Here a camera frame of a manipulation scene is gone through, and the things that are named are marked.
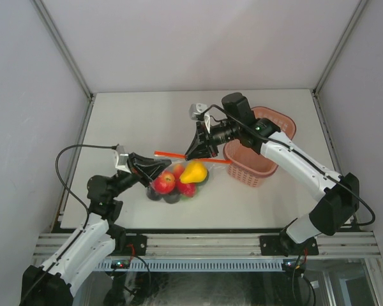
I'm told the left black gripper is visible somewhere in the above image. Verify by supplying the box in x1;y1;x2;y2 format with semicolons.
109;152;170;200

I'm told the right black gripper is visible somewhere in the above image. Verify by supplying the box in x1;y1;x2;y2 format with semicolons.
186;119;241;159

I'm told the clear zip top bag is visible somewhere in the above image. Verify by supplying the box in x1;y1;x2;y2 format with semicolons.
146;151;231;205

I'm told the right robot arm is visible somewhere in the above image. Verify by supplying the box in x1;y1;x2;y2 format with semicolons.
185;92;360;254

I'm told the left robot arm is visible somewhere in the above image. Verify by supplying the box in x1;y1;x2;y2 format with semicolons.
20;147;172;305

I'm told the red yellow fake peach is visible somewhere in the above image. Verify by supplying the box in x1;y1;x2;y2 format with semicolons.
153;171;176;194

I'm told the brown fake fruit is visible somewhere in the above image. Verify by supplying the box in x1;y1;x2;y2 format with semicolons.
146;187;162;201

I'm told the yellow fake pear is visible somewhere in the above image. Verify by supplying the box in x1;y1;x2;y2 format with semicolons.
179;161;208;184

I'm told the dark green fake fruit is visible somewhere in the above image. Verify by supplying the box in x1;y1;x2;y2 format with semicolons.
197;172;210;187

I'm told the black fake fruit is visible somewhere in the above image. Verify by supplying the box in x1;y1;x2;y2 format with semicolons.
162;189;181;204

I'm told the red fake apple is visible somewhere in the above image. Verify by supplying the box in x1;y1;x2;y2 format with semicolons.
176;181;197;198

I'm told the pink plastic basket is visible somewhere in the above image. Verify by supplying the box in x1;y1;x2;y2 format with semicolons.
223;106;297;189

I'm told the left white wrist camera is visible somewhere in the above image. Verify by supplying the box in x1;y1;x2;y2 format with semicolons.
114;145;130;173

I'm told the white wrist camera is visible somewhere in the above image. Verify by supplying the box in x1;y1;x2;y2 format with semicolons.
188;103;211;133
114;145;130;173

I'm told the left black camera cable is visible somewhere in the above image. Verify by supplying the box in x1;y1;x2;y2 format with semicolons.
55;144;119;221

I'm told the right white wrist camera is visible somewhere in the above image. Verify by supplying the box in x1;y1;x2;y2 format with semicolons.
188;103;211;133

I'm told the grey slotted cable duct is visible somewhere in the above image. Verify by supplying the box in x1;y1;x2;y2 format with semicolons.
94;258;284;272

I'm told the aluminium front rail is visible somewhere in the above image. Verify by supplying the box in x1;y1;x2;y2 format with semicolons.
33;231;382;259

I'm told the right aluminium frame post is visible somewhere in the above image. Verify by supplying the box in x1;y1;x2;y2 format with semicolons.
312;0;371;95

